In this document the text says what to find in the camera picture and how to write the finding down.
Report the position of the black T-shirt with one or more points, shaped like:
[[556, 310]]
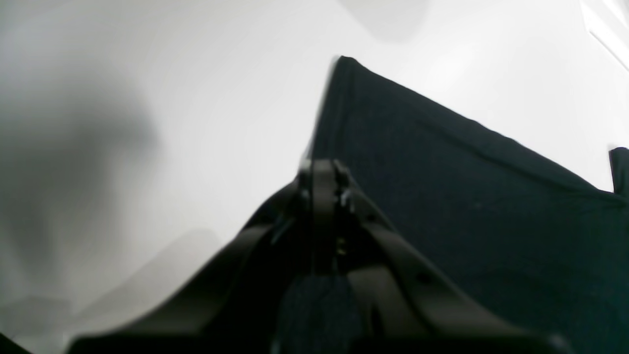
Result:
[[531, 241]]

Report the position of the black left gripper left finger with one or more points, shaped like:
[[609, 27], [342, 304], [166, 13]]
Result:
[[230, 306]]

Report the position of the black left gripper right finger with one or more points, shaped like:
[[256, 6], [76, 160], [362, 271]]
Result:
[[408, 305]]

